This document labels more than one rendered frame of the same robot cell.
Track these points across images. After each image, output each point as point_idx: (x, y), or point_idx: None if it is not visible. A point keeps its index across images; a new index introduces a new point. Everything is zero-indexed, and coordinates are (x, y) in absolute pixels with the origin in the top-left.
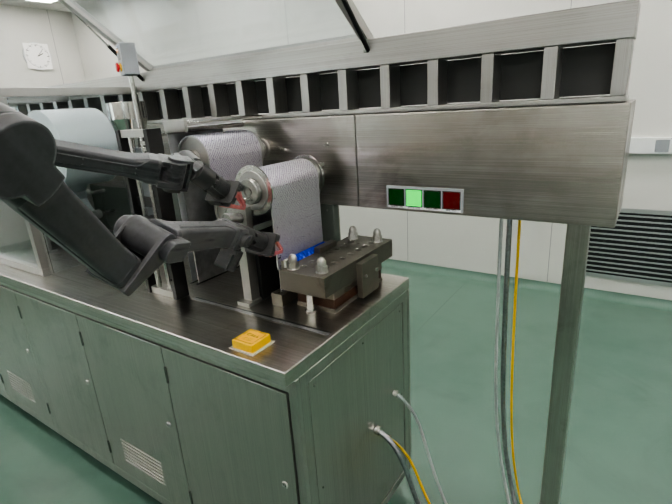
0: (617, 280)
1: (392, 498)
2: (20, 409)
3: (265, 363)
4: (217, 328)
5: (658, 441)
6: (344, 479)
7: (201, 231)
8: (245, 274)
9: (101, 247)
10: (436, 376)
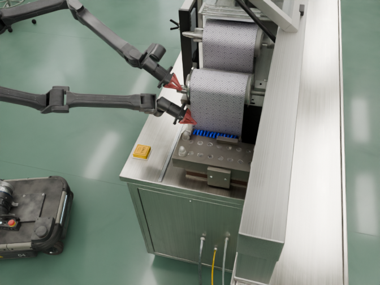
0: None
1: (232, 273)
2: None
3: (125, 165)
4: (156, 132)
5: None
6: (169, 234)
7: (93, 103)
8: None
9: (16, 102)
10: (376, 280)
